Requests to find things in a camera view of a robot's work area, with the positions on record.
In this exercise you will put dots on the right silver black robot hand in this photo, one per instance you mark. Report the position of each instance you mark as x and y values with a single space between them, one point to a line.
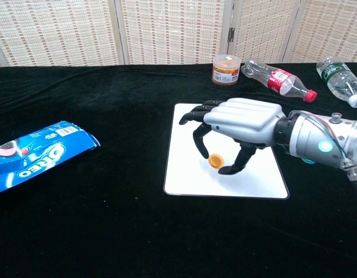
244 118

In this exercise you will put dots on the orange disc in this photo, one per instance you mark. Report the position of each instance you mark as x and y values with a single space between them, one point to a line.
215 161

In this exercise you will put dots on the clear plastic snack jar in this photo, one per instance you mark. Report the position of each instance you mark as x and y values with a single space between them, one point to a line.
226 72

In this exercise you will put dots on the empty red label cola bottle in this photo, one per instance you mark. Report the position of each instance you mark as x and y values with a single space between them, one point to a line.
278 81

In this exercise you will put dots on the white rectangular board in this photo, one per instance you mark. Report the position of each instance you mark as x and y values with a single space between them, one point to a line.
181 173

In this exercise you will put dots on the black screen hinge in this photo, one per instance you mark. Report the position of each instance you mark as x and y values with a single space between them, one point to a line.
231 34

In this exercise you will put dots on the woven bamboo screen panel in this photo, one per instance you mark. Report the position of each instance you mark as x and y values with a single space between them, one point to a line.
172 32
328 32
262 32
56 32

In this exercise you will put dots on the green label water bottle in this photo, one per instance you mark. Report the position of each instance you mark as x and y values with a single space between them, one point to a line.
338 78

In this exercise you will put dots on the black velvet tablecloth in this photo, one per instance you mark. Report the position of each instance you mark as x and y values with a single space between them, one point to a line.
108 226

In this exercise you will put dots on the blue Oreo cookie box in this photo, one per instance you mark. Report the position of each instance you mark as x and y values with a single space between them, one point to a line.
36 156

